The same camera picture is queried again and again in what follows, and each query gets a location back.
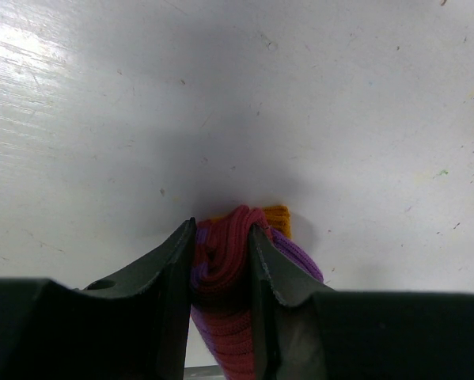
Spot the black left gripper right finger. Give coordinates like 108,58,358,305
248,226,474,379

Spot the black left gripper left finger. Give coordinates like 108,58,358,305
0,219,196,379

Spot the maroon purple orange sock pair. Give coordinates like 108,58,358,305
190,205,324,379

